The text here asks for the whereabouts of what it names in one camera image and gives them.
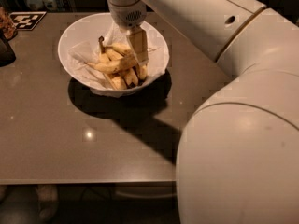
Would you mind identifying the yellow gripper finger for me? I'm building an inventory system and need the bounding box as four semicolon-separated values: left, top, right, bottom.
126;26;149;65

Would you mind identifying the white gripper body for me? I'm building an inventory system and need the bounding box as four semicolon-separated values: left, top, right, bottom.
108;0;147;31

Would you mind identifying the long top banana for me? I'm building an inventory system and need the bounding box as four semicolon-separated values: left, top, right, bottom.
87;54;137;74

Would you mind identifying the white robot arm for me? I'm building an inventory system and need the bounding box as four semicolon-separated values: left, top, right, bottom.
107;0;299;224

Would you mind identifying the banana bunch with stem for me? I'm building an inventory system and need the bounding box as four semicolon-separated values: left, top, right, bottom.
98;36;147;90

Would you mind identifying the white bowl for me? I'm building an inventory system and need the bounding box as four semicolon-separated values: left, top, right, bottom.
57;12;170;98

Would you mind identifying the white paper towel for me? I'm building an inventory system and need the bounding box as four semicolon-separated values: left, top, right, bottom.
67;19;170;98

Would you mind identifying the black white fiducial marker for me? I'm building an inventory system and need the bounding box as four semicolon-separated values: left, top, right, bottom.
10;11;46;31

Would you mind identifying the patterned jar at left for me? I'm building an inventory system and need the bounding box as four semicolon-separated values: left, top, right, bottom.
0;7;18;40

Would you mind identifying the dark round object left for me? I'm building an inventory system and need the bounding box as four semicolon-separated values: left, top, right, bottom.
0;30;16;66

